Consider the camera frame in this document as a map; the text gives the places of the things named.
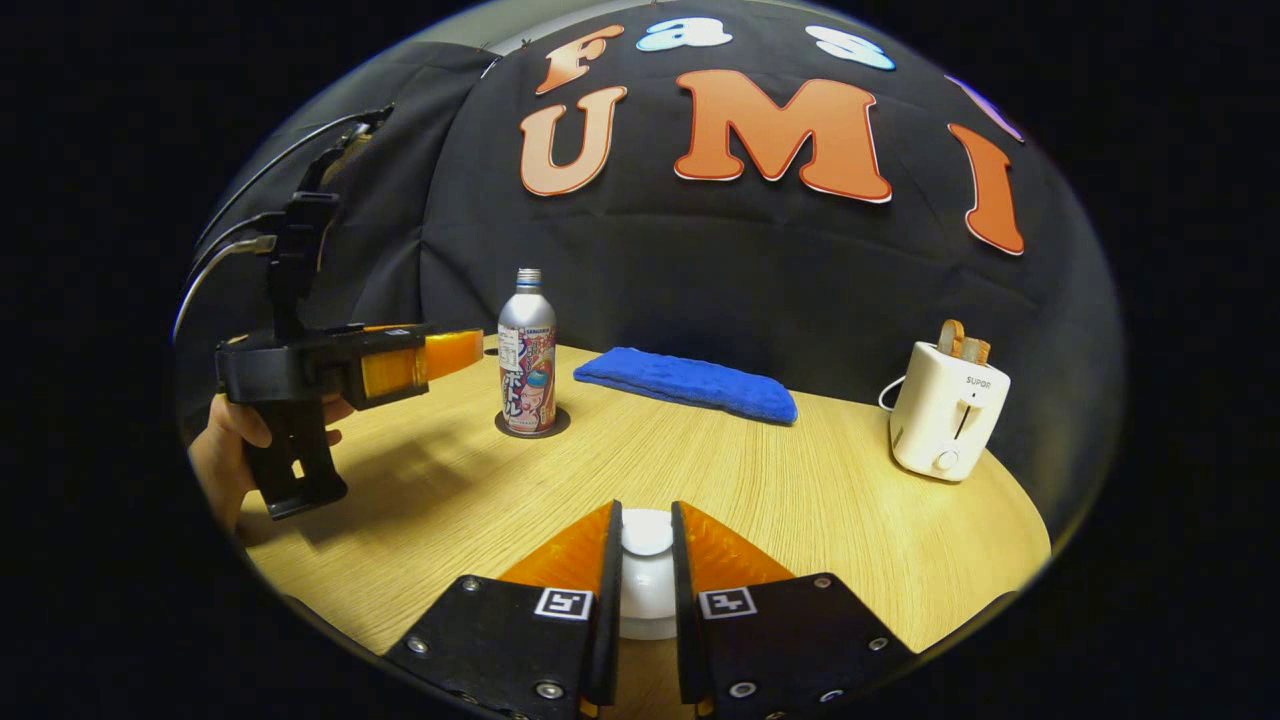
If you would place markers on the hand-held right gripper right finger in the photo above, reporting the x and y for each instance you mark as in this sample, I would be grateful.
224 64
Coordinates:
685 620

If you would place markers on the blue towel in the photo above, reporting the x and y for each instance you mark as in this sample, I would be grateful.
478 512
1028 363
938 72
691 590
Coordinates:
690 385

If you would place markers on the white toaster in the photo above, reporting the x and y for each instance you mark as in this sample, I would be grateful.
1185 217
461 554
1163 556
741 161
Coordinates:
945 415

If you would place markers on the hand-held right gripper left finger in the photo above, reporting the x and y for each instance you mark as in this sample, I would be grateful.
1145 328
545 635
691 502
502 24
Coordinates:
605 620

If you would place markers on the silver water bottle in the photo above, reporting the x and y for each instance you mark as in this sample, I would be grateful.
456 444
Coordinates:
527 350

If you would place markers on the toasted bread slice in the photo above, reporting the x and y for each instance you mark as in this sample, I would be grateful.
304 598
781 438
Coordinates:
951 338
976 351

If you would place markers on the dark round coaster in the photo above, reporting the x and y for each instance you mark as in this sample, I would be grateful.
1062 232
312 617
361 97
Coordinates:
563 421

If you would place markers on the black backdrop cloth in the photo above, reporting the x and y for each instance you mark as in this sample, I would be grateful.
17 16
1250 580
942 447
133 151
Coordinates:
750 280

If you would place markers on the white teacup lid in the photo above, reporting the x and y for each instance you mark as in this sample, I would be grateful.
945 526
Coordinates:
647 535

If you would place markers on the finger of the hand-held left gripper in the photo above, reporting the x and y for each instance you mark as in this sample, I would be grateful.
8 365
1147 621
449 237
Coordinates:
400 368

